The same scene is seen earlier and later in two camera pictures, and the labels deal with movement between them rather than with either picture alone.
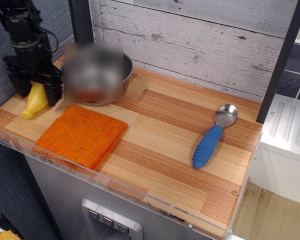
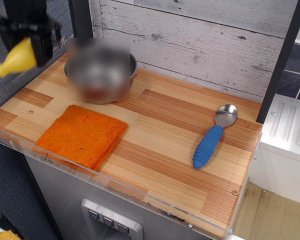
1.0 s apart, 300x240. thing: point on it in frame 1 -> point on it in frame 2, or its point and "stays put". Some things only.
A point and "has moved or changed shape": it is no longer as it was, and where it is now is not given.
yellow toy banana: x=38 y=99 has moved or changed shape
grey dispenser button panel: x=104 y=223 stays put
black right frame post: x=280 y=62 stays put
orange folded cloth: x=81 y=137 stays put
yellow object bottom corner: x=8 y=235 stays put
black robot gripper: x=32 y=60 -> x=27 y=15
